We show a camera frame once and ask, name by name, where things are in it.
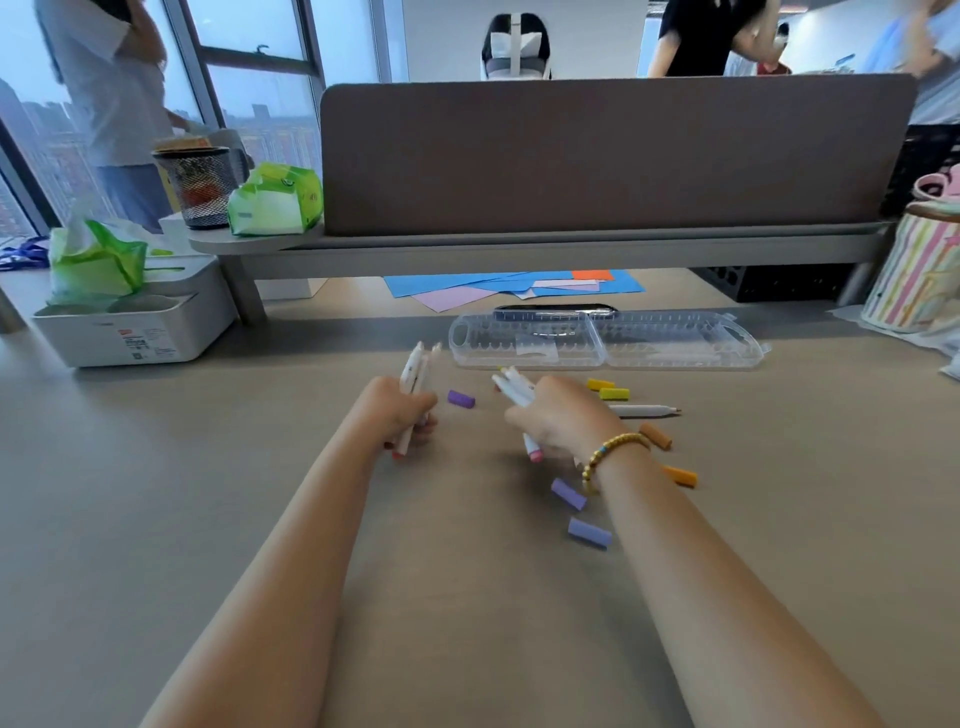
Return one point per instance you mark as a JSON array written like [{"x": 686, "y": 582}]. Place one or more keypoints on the person's right hand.
[{"x": 570, "y": 420}]

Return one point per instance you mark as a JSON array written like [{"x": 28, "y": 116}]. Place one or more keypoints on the person's left hand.
[{"x": 390, "y": 420}]

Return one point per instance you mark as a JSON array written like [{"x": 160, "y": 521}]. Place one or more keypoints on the group of warm-coloured white markers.
[{"x": 411, "y": 371}]

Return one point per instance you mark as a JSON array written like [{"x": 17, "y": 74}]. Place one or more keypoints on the dark-tipped white marker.
[{"x": 641, "y": 411}]

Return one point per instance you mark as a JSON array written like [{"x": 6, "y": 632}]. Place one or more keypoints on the group of warm-coloured marker caps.
[{"x": 461, "y": 399}]

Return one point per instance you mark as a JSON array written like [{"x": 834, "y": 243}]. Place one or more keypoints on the clear plastic marker case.
[{"x": 660, "y": 341}]

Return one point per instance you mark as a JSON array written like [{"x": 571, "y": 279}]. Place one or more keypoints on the person's right forearm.
[{"x": 712, "y": 600}]

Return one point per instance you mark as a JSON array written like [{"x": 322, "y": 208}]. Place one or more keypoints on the person's left forearm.
[{"x": 285, "y": 585}]

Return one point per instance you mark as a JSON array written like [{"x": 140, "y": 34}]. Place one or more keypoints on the white desk organizer box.
[{"x": 135, "y": 337}]

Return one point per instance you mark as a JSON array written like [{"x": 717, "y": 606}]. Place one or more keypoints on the small white box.
[{"x": 174, "y": 232}]

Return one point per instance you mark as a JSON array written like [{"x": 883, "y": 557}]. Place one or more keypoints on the black smartphone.
[{"x": 555, "y": 309}]

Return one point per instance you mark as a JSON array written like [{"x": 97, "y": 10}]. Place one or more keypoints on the papers with orange sheet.
[{"x": 562, "y": 286}]

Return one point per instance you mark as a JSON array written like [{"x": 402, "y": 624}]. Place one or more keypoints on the coloured paper sheets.
[{"x": 435, "y": 283}]

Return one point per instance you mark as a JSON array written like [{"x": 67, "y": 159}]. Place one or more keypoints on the orange paper sheet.
[{"x": 592, "y": 275}]

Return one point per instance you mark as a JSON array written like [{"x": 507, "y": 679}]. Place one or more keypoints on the grey desk riser shelf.
[{"x": 525, "y": 259}]

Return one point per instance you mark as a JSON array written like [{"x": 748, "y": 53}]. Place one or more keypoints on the brown fabric desk divider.
[{"x": 600, "y": 150}]

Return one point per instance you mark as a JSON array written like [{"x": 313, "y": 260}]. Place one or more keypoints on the white tissue paper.
[{"x": 851, "y": 319}]

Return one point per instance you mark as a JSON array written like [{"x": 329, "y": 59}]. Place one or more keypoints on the black mesh pen holder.
[{"x": 199, "y": 187}]

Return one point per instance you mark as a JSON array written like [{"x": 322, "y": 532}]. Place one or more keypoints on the crumpled green tissue pack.
[{"x": 94, "y": 262}]

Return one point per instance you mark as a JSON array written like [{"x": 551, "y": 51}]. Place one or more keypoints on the striped tumbler pink lid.
[{"x": 911, "y": 277}]

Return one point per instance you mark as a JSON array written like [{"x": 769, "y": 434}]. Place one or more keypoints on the white plush toy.
[{"x": 952, "y": 366}]

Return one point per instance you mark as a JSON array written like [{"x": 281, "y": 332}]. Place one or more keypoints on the black plastic file rack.
[{"x": 919, "y": 169}]

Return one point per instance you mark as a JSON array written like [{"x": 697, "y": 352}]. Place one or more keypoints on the dark window frame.
[{"x": 251, "y": 58}]

